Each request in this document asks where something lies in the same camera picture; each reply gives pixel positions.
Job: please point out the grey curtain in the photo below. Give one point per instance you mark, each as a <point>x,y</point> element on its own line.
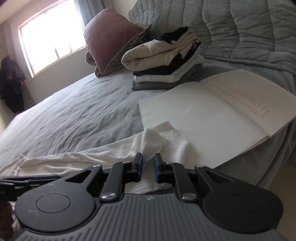
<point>92,9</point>

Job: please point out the dark hanging jacket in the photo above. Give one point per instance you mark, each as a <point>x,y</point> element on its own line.
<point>11,85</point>

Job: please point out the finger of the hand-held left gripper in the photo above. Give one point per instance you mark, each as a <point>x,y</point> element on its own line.
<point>41,179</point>

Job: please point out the white garment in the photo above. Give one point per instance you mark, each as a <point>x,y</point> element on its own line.
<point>92,155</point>
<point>157,78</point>

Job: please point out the grey quilted headboard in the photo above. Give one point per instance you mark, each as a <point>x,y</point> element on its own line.
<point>231,30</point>

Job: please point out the cream folded garment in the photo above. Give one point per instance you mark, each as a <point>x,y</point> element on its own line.
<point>150,54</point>

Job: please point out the maroon pillow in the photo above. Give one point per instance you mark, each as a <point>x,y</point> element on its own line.
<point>108,39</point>

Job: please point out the open white notebook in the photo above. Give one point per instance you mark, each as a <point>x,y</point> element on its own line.
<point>208,111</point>

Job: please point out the white folded garment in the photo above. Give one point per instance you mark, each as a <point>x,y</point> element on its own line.
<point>157,78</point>

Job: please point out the window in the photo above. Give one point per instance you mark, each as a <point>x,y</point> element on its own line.
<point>50,34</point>

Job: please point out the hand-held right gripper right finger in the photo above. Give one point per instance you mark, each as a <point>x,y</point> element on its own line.
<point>157,168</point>

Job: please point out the person's left hand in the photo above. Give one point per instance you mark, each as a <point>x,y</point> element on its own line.
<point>5,212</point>

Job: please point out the black folded garment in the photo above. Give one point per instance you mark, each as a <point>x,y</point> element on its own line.
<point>182,58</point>

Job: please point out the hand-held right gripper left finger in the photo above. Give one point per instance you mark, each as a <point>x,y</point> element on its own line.
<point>138,166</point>

